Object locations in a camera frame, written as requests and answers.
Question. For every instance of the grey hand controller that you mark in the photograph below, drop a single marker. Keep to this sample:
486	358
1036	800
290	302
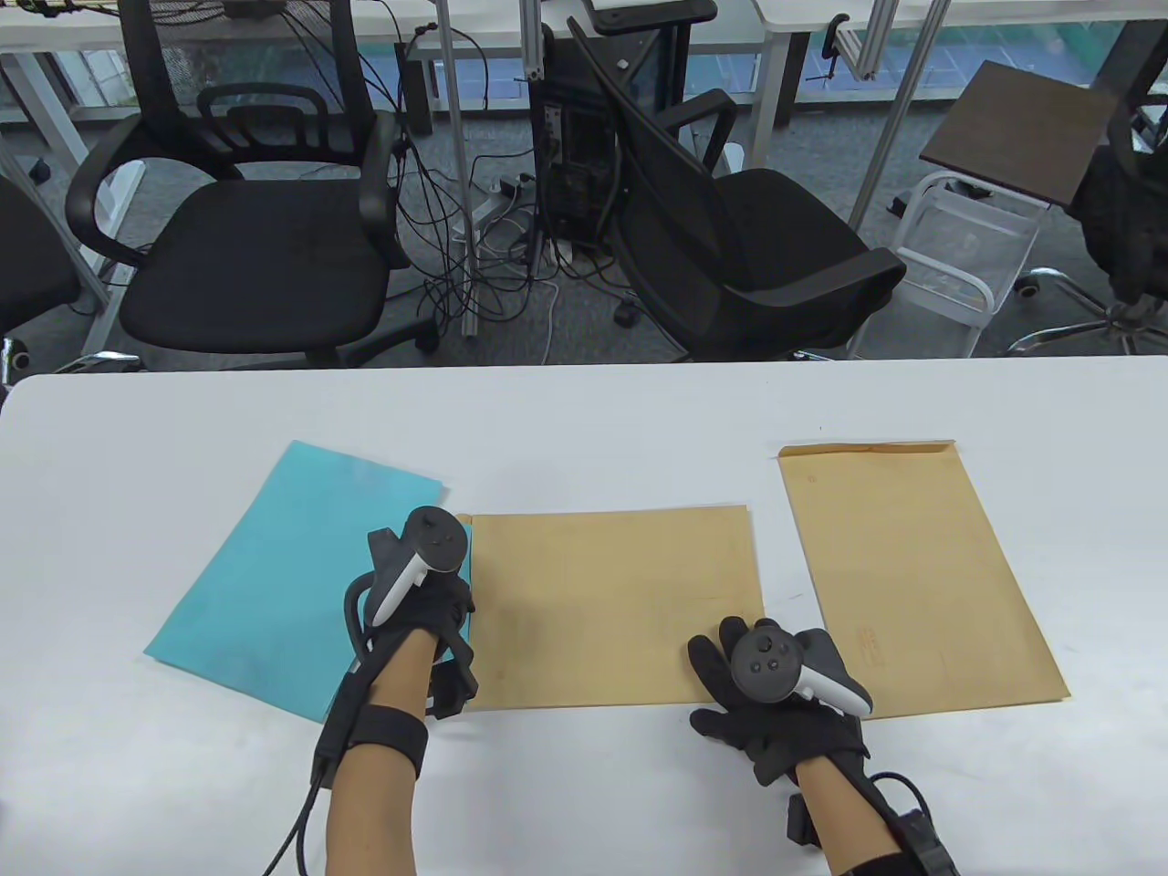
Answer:
766	662
438	538

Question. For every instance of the person's left forearm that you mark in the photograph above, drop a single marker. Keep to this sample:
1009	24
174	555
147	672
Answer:
374	803

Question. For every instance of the person's right hand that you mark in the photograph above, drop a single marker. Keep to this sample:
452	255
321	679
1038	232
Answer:
803	739

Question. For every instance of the aluminium profile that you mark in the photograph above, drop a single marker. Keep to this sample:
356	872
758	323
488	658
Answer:
534	46
867	50

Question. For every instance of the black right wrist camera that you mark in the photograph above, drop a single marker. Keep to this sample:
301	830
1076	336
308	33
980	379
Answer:
798	821

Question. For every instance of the black clamp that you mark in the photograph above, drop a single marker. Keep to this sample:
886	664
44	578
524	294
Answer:
832	46

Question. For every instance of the black computer tower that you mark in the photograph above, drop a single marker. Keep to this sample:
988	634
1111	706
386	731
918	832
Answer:
570	155

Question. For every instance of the aluminium post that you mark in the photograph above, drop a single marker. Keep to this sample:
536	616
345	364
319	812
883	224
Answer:
454	137
899	109

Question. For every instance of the brown paper envelope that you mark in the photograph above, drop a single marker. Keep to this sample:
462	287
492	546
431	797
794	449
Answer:
611	602
912	566

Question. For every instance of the person's right forearm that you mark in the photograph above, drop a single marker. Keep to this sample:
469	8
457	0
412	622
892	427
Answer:
844	821

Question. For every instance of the white power strip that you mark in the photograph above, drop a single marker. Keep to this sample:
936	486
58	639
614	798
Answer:
506	187

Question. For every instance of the black office chair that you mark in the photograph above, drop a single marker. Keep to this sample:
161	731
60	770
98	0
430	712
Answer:
27	265
255	265
785	228
1118	219

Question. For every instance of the dark brown board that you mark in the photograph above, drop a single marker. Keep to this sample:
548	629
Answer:
1022	132

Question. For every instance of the white metal rack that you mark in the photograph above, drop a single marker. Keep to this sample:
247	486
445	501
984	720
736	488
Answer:
963	233

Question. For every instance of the person's left hand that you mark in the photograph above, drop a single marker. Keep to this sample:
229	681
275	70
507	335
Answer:
438	607

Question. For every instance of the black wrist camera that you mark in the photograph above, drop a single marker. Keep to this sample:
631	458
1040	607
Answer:
798	821
454	689

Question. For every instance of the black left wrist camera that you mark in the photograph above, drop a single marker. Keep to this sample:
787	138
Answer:
454	689

